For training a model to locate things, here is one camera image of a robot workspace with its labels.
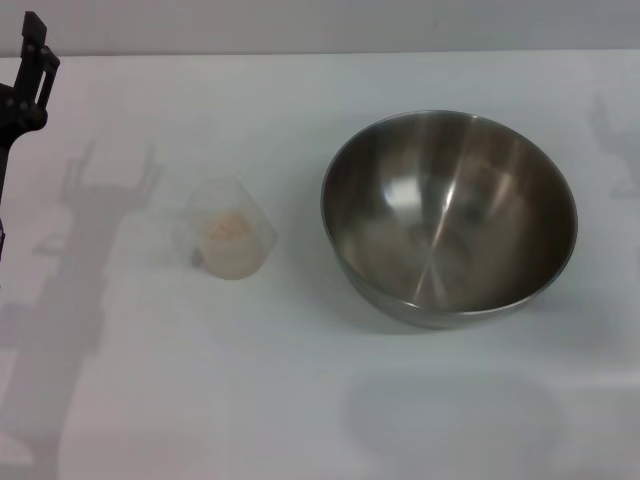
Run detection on clear plastic measuring cup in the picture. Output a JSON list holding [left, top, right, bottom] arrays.
[[172, 175, 280, 281]]

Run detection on stainless steel mixing bowl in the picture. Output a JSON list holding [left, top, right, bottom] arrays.
[[319, 109, 580, 331]]

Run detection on rice grains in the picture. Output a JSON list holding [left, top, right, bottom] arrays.
[[204, 209, 261, 279]]

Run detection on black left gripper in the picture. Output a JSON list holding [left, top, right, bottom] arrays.
[[0, 10, 61, 211]]

